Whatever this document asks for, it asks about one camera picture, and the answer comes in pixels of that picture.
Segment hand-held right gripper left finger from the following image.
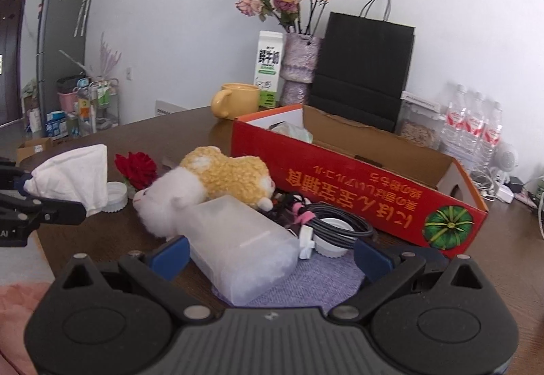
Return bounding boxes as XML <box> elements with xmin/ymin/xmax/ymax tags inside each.
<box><xmin>54</xmin><ymin>235</ymin><xmax>215</xmax><ymax>324</ymax></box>

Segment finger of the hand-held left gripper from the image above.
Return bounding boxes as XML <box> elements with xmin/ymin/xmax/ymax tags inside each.
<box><xmin>0</xmin><ymin>192</ymin><xmax>87</xmax><ymax>227</ymax></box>
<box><xmin>0</xmin><ymin>160</ymin><xmax>34</xmax><ymax>191</ymax></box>

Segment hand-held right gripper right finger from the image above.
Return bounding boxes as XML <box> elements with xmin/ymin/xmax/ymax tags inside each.
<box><xmin>327</xmin><ymin>237</ymin><xmax>490</xmax><ymax>324</ymax></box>

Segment white tissue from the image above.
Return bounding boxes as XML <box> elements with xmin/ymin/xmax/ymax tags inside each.
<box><xmin>23</xmin><ymin>144</ymin><xmax>109</xmax><ymax>217</ymax></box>

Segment white round lid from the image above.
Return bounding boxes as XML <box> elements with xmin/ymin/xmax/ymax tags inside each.
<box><xmin>299</xmin><ymin>218</ymin><xmax>358</xmax><ymax>260</ymax></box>

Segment black braided cable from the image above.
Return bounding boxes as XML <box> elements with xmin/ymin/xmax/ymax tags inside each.
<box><xmin>272</xmin><ymin>192</ymin><xmax>378</xmax><ymax>250</ymax></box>

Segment purple linen pouch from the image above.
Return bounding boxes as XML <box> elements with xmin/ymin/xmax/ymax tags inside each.
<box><xmin>211</xmin><ymin>249</ymin><xmax>367</xmax><ymax>313</ymax></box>

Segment white ribbed jar lid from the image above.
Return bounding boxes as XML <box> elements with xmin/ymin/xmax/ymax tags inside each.
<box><xmin>104</xmin><ymin>181</ymin><xmax>129</xmax><ymax>214</ymax></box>

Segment red cardboard box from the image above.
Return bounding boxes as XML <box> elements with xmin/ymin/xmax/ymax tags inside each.
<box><xmin>231</xmin><ymin>104</ymin><xmax>489</xmax><ymax>260</ymax></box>

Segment frosted plastic box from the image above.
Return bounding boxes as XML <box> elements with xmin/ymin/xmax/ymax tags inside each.
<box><xmin>186</xmin><ymin>195</ymin><xmax>301</xmax><ymax>306</ymax></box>

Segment yellow and white plush sheep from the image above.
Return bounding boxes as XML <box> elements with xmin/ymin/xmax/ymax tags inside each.
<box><xmin>133</xmin><ymin>146</ymin><xmax>278</xmax><ymax>237</ymax></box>

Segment red artificial rose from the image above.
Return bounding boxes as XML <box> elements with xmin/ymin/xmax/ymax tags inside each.
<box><xmin>115</xmin><ymin>151</ymin><xmax>159</xmax><ymax>191</ymax></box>

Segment small cardboard box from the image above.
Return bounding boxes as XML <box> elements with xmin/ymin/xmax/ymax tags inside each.
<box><xmin>16</xmin><ymin>137</ymin><xmax>54</xmax><ymax>166</ymax></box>

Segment blue and white packets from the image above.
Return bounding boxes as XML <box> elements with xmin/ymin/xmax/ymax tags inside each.
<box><xmin>44</xmin><ymin>111</ymin><xmax>69</xmax><ymax>140</ymax></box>

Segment pink rug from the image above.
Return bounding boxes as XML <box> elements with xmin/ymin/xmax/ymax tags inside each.
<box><xmin>0</xmin><ymin>280</ymin><xmax>52</xmax><ymax>363</ymax></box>

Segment pink waste bin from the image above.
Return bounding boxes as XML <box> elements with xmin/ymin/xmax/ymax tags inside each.
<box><xmin>56</xmin><ymin>76</ymin><xmax>82</xmax><ymax>113</ymax></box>

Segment metal trolley rack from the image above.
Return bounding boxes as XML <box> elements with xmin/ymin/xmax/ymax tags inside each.
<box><xmin>76</xmin><ymin>78</ymin><xmax>120</xmax><ymax>137</ymax></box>

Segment white earphones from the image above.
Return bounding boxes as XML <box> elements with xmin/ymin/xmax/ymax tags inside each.
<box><xmin>471</xmin><ymin>170</ymin><xmax>499</xmax><ymax>202</ymax></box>

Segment clear seed container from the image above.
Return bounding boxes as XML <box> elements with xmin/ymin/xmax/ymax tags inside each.
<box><xmin>397</xmin><ymin>100</ymin><xmax>443</xmax><ymax>151</ymax></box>

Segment grey refrigerator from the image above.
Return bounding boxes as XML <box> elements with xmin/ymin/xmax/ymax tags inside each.
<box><xmin>36</xmin><ymin>0</ymin><xmax>97</xmax><ymax>126</ymax></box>

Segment white charger adapter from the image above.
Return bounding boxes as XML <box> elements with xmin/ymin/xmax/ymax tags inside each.
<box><xmin>494</xmin><ymin>183</ymin><xmax>516</xmax><ymax>204</ymax></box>

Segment purple pampas grass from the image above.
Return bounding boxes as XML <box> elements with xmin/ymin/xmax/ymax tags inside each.
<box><xmin>58</xmin><ymin>32</ymin><xmax>124</xmax><ymax>79</ymax></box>

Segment white robot speaker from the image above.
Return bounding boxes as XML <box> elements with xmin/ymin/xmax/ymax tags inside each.
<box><xmin>492</xmin><ymin>141</ymin><xmax>520</xmax><ymax>185</ymax></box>

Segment yellow mug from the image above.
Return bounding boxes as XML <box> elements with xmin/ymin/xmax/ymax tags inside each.
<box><xmin>211</xmin><ymin>83</ymin><xmax>261</xmax><ymax>120</ymax></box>

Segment black paper bag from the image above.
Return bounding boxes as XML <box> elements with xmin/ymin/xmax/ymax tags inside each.
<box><xmin>309</xmin><ymin>0</ymin><xmax>417</xmax><ymax>134</ymax></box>

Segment purple textured vase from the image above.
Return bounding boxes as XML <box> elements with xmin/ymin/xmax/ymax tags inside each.
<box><xmin>280</xmin><ymin>32</ymin><xmax>322</xmax><ymax>107</ymax></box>

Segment white and green milk carton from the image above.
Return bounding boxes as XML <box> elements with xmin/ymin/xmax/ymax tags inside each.
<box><xmin>254</xmin><ymin>30</ymin><xmax>285</xmax><ymax>109</ymax></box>

